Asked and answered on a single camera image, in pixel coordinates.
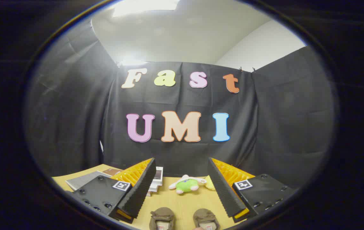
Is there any green and pink plush toy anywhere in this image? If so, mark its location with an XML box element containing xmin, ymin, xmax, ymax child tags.
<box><xmin>169</xmin><ymin>175</ymin><xmax>207</xmax><ymax>195</ymax></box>

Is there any brown fuzzy slipper shoe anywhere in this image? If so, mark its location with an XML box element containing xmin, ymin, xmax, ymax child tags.
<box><xmin>149</xmin><ymin>207</ymin><xmax>175</xmax><ymax>230</ymax></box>
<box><xmin>193</xmin><ymin>208</ymin><xmax>220</xmax><ymax>230</ymax></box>

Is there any yellow fluffy plush ball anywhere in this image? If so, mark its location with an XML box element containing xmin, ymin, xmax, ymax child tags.
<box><xmin>205</xmin><ymin>175</ymin><xmax>217</xmax><ymax>191</ymax></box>

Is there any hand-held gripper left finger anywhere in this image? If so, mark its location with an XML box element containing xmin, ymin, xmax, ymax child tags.
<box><xmin>69</xmin><ymin>157</ymin><xmax>157</xmax><ymax>224</ymax></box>

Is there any black backdrop cloth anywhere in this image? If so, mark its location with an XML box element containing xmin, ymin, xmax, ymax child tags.
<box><xmin>26</xmin><ymin>19</ymin><xmax>335</xmax><ymax>189</ymax></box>

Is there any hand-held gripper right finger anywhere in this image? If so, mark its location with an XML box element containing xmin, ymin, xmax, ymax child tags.
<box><xmin>207</xmin><ymin>157</ymin><xmax>297</xmax><ymax>223</ymax></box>

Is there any grey fabric storage box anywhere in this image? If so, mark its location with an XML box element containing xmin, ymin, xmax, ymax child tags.
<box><xmin>65</xmin><ymin>171</ymin><xmax>112</xmax><ymax>191</ymax></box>

